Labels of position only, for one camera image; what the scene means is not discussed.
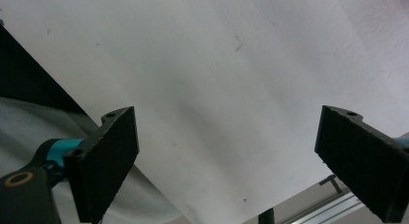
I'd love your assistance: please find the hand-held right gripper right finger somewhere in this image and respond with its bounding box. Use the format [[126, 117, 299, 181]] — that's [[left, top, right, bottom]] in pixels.
[[314, 104, 409, 224]]

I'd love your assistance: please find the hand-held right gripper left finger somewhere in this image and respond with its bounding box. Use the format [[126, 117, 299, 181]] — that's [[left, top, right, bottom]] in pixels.
[[45, 105, 140, 224]]

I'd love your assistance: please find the black angle bracket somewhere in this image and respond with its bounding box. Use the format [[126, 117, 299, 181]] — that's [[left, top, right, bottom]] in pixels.
[[318, 174, 343, 195]]

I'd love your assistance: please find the aluminium profile rail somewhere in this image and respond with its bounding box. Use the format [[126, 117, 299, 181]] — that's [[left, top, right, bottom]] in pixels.
[[282, 188, 368, 224]]

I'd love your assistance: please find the black stand post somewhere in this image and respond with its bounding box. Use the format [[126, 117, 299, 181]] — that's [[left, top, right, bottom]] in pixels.
[[258, 208, 276, 224]]

